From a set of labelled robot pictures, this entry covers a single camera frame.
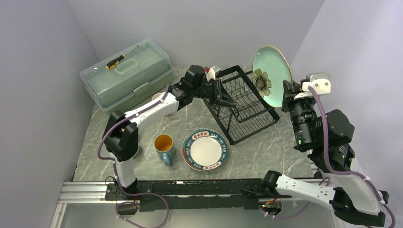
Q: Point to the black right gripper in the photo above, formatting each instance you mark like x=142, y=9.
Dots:
x=289, y=94

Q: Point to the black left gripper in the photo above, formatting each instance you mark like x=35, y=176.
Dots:
x=223, y=98

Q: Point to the black wire dish rack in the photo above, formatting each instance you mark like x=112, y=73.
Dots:
x=251, y=115

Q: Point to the light blue flower plate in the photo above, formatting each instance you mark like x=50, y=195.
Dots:
x=269, y=69

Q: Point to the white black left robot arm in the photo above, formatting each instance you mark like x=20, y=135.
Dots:
x=121, y=136

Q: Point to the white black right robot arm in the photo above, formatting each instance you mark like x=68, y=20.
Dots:
x=327, y=135

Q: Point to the red teal rimmed plate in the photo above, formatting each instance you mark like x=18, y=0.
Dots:
x=205, y=150

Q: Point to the pink ceramic mug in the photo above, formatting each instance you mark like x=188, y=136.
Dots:
x=156, y=97

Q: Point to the blue mug orange inside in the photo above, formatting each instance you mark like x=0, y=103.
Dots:
x=164, y=146

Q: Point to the green translucent plastic storage box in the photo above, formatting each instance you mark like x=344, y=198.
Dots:
x=142, y=73

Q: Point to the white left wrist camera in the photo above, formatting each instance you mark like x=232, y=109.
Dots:
x=211, y=73

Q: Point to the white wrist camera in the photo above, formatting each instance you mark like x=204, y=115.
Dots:
x=320, y=82
x=211, y=73

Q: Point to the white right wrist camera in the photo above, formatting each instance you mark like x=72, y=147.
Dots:
x=320, y=82

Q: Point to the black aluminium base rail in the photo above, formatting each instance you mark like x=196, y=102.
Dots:
x=154, y=195

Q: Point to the yellow black handled screwdriver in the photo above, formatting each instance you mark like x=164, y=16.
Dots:
x=113, y=63

